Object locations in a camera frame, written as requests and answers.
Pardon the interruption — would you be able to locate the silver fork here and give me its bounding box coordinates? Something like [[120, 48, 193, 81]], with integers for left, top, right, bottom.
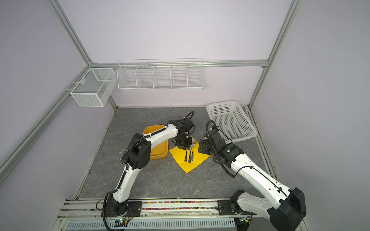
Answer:
[[191, 145, 195, 162]]

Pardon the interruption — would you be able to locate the yellow plastic tray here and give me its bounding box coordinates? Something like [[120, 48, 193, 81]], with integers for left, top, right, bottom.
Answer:
[[144, 125, 169, 160]]

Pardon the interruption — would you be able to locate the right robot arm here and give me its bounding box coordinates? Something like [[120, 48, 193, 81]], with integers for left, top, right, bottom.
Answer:
[[198, 120, 307, 231]]

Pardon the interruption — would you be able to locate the yellow paper napkin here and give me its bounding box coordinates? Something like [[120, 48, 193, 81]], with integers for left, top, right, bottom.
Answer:
[[170, 142, 210, 173]]

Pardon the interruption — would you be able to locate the white mesh box basket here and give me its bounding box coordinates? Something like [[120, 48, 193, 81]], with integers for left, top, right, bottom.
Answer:
[[70, 68, 118, 107]]

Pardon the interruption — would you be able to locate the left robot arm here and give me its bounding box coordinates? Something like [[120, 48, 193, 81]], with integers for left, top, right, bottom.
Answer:
[[101, 111, 196, 218]]

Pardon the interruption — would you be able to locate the silver spoon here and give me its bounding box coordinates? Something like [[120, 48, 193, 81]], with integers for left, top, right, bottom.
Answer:
[[184, 149, 188, 162]]

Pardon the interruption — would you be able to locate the white vent grille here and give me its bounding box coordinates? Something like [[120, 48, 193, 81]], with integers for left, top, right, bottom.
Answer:
[[64, 218, 236, 231]]

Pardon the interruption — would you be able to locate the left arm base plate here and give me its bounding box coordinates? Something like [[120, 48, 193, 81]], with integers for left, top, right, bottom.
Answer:
[[101, 201, 143, 218]]

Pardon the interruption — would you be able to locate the white perforated plastic basket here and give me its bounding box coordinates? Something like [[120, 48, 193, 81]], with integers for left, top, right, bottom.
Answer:
[[206, 101, 257, 142]]

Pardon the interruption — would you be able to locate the white wire shelf rack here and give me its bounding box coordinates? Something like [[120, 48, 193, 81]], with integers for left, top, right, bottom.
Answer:
[[117, 58, 205, 90]]

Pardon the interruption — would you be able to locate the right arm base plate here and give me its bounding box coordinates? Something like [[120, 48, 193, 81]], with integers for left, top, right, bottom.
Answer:
[[216, 199, 251, 216]]

